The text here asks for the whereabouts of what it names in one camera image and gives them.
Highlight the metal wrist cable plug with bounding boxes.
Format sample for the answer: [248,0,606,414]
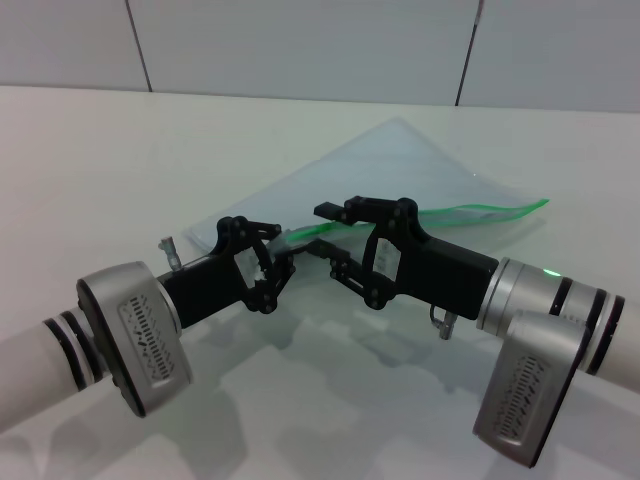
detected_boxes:
[428,305,459,342]
[158,235,184,274]

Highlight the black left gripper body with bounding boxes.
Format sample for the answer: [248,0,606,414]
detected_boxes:
[159,234,275,331]

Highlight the clear green-zip document bag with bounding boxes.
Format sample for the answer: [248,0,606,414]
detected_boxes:
[181,116,552,281]

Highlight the white paper sheets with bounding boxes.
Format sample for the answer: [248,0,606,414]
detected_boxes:
[189,119,501,241]

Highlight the metal right wrist cable plug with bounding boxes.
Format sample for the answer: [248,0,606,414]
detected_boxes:
[428,305,459,342]

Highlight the metal left wrist cable plug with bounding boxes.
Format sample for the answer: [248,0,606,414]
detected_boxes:
[158,235,184,274]

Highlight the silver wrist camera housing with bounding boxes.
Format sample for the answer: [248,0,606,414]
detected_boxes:
[471,309,592,470]
[75,261,195,419]

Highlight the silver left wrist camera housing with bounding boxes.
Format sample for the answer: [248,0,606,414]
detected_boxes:
[75,261,195,419]

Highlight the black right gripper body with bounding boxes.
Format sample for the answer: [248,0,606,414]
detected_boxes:
[361,213,502,320]

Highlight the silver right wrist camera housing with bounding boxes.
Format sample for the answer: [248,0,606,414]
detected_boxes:
[471,309,592,470]

